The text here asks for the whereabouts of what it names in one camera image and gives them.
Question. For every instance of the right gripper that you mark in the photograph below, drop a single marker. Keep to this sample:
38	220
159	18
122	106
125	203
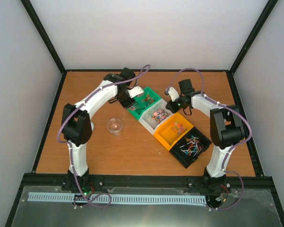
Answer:
169	106

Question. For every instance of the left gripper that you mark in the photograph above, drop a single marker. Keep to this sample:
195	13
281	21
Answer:
126	105

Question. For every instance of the white plastic bin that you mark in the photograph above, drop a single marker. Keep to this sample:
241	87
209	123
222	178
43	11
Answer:
154	116

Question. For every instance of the green plastic bin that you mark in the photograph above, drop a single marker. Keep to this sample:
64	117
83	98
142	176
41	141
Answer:
143	102

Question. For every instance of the yellow plastic bin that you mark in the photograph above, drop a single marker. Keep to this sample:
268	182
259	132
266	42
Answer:
172	130

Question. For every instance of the metal scoop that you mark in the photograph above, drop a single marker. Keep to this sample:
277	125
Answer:
138	106

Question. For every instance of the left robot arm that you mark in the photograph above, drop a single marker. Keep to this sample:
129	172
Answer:
77	126

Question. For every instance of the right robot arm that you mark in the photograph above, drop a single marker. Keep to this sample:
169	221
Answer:
228	128

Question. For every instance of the clear plastic cup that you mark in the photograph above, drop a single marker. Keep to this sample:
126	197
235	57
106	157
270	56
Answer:
115	126

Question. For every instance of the black plastic bin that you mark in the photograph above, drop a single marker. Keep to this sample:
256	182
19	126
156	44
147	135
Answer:
188	149

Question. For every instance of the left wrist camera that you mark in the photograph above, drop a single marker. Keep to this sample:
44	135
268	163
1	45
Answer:
135	91

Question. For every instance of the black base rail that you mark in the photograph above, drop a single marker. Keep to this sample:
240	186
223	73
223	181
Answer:
104	183

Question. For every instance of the light blue cable duct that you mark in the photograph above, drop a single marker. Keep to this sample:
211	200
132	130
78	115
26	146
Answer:
122	199

